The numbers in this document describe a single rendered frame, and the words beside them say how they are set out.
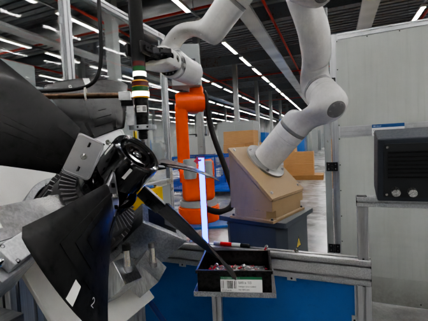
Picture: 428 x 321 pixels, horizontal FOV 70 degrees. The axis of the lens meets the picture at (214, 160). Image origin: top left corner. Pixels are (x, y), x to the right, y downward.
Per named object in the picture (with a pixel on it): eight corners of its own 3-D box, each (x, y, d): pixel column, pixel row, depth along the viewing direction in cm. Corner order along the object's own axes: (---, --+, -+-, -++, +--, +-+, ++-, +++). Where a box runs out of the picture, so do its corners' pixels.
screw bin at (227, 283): (196, 294, 87) (195, 270, 87) (206, 270, 104) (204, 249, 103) (274, 295, 84) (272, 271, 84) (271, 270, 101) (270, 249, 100)
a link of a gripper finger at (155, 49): (164, 57, 82) (149, 50, 76) (154, 59, 83) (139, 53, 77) (164, 45, 82) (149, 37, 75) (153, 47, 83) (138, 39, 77)
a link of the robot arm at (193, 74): (172, 44, 96) (190, 64, 94) (192, 55, 108) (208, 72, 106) (156, 65, 99) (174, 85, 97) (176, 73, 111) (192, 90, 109)
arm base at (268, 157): (263, 146, 144) (288, 116, 135) (289, 176, 136) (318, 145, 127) (239, 146, 130) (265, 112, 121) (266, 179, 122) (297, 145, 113)
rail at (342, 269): (130, 257, 128) (128, 238, 127) (135, 254, 131) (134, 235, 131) (371, 287, 92) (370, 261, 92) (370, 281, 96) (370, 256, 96)
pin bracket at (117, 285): (90, 282, 72) (112, 261, 69) (109, 275, 76) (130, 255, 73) (102, 305, 69) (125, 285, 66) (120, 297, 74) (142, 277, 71)
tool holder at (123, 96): (120, 130, 76) (117, 90, 75) (122, 131, 82) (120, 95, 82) (156, 128, 77) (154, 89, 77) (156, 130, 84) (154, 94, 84)
